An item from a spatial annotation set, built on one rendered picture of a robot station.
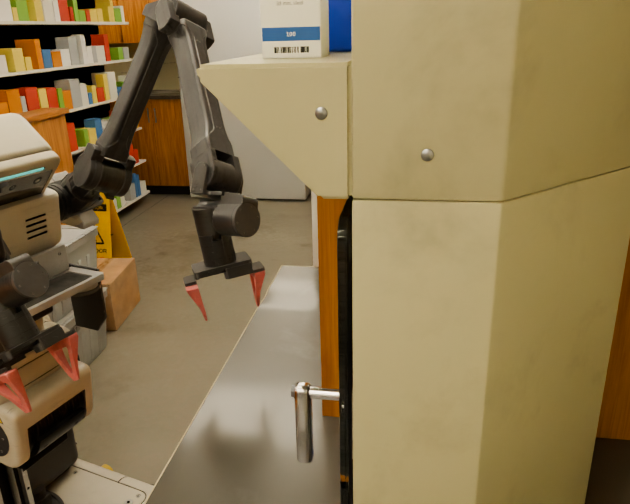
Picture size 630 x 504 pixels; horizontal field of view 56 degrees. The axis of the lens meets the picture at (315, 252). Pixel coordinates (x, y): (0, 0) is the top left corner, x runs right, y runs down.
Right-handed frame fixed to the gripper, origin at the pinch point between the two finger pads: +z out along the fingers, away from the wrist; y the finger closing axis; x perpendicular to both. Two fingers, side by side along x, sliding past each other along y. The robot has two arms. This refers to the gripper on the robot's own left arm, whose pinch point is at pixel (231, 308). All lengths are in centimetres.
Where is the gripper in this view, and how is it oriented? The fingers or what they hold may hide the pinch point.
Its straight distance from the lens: 110.8
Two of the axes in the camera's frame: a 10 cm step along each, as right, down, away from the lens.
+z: 1.7, 9.4, 2.8
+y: 9.4, -2.4, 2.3
